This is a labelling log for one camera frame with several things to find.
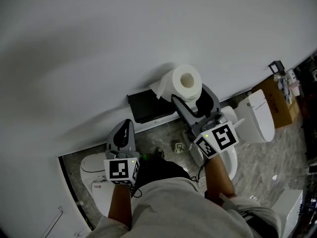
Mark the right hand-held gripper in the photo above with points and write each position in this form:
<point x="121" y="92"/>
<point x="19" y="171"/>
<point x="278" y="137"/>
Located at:
<point x="223" y="137"/>

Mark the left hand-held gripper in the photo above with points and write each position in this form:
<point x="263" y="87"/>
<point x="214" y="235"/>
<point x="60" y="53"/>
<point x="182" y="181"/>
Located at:
<point x="119" y="170"/>

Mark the white toilet paper roll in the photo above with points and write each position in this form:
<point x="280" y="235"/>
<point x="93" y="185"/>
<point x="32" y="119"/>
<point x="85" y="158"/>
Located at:
<point x="177" y="79"/>

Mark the person's right forearm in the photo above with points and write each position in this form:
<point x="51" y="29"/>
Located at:
<point x="218" y="175"/>

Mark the person's left forearm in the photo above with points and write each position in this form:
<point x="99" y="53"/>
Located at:
<point x="120" y="204"/>

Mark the white toilet with red label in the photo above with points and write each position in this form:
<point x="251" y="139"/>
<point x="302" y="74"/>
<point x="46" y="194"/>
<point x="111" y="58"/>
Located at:
<point x="91" y="163"/>

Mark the white toilet with closed lid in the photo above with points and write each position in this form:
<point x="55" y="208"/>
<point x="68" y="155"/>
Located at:
<point x="260" y="115"/>

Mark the white toilet with open seat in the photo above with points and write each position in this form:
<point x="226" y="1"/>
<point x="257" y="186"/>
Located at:
<point x="231" y="162"/>

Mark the person's shoe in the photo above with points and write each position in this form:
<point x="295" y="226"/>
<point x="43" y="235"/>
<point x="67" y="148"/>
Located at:
<point x="159" y="153"/>

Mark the white floor power socket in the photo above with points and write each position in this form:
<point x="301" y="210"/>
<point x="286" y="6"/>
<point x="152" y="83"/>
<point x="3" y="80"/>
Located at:
<point x="178" y="147"/>

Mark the brown cardboard box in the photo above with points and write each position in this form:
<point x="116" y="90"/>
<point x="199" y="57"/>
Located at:
<point x="275" y="100"/>

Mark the person's grey shirt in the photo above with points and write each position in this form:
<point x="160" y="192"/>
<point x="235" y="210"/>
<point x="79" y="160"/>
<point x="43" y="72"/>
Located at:
<point x="178" y="212"/>

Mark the black wristband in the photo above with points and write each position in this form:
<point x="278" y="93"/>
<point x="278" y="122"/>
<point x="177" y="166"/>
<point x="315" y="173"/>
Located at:
<point x="214" y="198"/>

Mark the black wall bracket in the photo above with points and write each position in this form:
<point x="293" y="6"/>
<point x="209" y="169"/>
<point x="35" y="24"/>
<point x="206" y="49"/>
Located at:
<point x="276" y="66"/>

